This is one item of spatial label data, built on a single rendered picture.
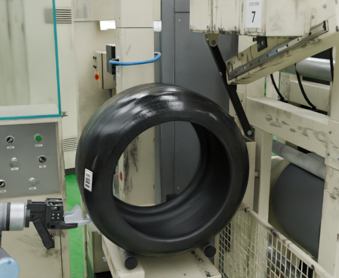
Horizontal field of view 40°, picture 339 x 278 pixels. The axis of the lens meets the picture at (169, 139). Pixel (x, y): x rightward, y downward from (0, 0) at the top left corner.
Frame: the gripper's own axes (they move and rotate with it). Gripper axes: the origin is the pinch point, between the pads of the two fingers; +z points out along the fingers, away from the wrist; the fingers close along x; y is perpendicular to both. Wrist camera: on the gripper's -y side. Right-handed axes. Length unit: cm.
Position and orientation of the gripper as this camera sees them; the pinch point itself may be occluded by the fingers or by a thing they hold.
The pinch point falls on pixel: (87, 222)
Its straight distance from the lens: 161.5
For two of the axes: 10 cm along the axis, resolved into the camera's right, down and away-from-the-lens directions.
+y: 1.2, -9.7, -2.0
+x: -2.9, -2.3, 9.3
